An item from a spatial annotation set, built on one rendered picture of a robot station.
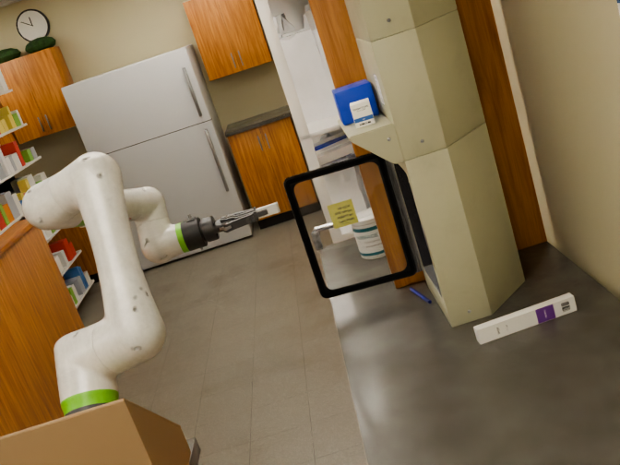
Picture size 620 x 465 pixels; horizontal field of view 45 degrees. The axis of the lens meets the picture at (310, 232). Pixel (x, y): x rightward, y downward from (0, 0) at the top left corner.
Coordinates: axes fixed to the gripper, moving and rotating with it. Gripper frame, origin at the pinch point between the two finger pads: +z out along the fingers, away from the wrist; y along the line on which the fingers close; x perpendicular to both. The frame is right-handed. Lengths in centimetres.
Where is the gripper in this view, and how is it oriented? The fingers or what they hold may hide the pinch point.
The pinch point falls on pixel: (268, 210)
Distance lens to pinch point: 227.5
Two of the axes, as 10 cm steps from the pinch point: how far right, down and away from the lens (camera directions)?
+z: 9.5, -3.0, -0.3
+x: 3.0, 9.1, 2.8
